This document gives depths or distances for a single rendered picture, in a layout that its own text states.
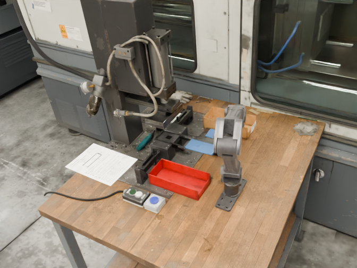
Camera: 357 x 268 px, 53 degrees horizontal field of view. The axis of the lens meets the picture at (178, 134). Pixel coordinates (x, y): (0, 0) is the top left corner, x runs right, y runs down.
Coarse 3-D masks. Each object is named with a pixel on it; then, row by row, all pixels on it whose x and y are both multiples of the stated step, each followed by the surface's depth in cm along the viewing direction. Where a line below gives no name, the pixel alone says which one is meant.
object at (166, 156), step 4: (184, 132) 182; (180, 140) 182; (184, 140) 184; (180, 144) 184; (184, 144) 185; (152, 148) 175; (156, 148) 173; (172, 148) 174; (160, 152) 173; (164, 152) 172; (168, 152) 172; (172, 152) 175; (160, 156) 175; (164, 156) 174; (168, 156) 173; (172, 156) 176; (168, 160) 174
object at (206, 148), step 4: (192, 140) 172; (196, 140) 172; (188, 144) 170; (192, 144) 170; (200, 144) 170; (204, 144) 170; (208, 144) 169; (192, 148) 167; (196, 148) 167; (200, 148) 167; (204, 148) 167; (208, 148) 167; (212, 148) 167; (204, 152) 165; (208, 152) 165; (212, 152) 164
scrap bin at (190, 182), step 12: (156, 168) 166; (168, 168) 170; (180, 168) 165; (192, 168) 161; (156, 180) 160; (168, 180) 164; (180, 180) 164; (192, 180) 163; (204, 180) 162; (180, 192) 156; (192, 192) 152
